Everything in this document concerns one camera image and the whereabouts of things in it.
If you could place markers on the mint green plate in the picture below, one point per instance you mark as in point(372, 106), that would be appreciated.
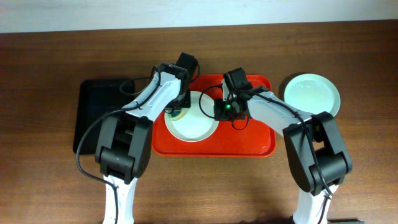
point(312, 93)

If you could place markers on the yellow green sponge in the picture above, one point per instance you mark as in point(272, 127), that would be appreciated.
point(177, 115)

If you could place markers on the black tray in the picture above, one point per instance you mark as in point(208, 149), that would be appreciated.
point(96, 98)

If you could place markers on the red plastic tray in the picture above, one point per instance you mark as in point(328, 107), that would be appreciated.
point(243, 138)

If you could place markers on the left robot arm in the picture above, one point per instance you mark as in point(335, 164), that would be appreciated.
point(125, 138)

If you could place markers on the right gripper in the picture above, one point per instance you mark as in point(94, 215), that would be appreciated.
point(219, 102)

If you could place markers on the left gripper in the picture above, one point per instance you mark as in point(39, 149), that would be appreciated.
point(186, 103)

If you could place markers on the white plate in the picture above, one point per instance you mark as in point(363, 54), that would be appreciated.
point(194, 126)

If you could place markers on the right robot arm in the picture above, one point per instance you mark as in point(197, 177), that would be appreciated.
point(317, 154)

